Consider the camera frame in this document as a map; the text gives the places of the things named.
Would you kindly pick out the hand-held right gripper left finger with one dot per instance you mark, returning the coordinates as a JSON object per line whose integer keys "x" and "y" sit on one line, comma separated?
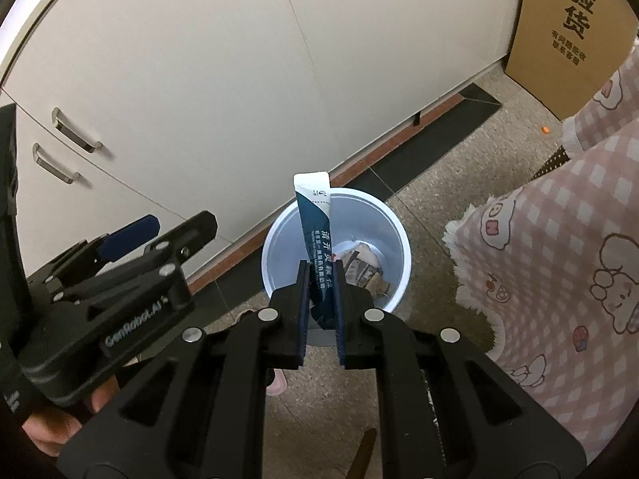
{"x": 303, "y": 309}

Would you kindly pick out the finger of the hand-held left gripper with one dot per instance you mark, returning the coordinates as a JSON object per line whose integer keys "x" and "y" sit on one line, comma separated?
{"x": 164, "y": 247}
{"x": 130, "y": 237}

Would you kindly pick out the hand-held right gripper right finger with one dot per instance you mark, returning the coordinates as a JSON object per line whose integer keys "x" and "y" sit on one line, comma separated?
{"x": 340, "y": 309}

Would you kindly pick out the pale blue trash bin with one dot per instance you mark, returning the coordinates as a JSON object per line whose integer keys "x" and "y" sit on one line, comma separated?
{"x": 379, "y": 229}

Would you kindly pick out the teal and white sachet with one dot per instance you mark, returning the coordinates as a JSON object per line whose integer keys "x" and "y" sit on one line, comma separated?
{"x": 314, "y": 209}

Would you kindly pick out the person's left hand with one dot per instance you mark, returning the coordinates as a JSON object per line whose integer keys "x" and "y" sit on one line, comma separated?
{"x": 55, "y": 429}

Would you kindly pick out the pink slipper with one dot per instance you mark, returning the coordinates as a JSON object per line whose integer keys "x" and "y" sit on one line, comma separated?
{"x": 277, "y": 384}

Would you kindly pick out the white low cabinet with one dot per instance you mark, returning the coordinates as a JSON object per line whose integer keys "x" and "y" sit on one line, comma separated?
{"x": 199, "y": 85}

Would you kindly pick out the round table pink checked tablecloth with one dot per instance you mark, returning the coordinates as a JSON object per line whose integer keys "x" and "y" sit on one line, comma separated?
{"x": 564, "y": 284}

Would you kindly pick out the dark perforated basket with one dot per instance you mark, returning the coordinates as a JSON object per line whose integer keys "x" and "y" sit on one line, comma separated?
{"x": 549, "y": 162}

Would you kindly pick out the large cardboard box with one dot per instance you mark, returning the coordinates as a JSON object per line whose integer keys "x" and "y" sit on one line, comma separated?
{"x": 574, "y": 35}

